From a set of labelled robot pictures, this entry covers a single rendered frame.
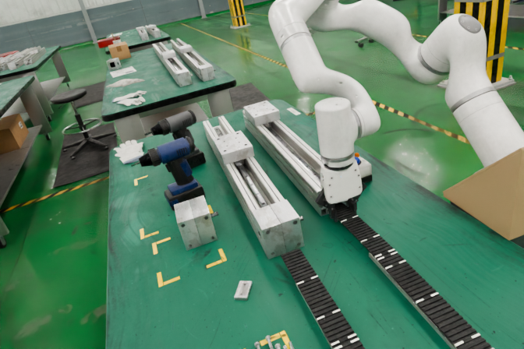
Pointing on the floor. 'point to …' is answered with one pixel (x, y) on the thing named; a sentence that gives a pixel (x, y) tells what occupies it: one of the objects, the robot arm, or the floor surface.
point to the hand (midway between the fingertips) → (342, 210)
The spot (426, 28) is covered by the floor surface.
